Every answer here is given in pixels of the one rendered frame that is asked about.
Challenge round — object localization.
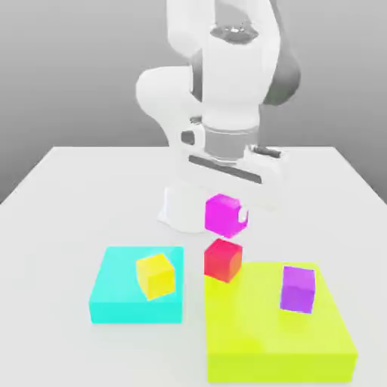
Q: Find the small yellow cube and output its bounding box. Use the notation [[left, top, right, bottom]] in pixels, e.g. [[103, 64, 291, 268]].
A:
[[135, 252, 176, 302]]

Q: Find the small magenta cube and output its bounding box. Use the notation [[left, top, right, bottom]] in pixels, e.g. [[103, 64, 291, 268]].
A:
[[204, 193, 250, 240]]

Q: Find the large cyan box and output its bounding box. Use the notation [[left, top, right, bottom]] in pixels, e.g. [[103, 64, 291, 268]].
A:
[[88, 246, 184, 325]]

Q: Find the large yellow-green box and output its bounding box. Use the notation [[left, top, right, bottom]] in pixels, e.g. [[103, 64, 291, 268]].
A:
[[204, 261, 360, 384]]

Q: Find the small purple cube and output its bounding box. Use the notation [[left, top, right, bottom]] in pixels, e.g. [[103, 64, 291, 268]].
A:
[[279, 265, 317, 314]]

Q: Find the small red cube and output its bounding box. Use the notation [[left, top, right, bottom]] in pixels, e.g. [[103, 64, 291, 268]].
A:
[[203, 237, 243, 284]]

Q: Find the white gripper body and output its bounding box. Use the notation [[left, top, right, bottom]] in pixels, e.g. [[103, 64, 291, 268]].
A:
[[178, 150, 287, 212]]

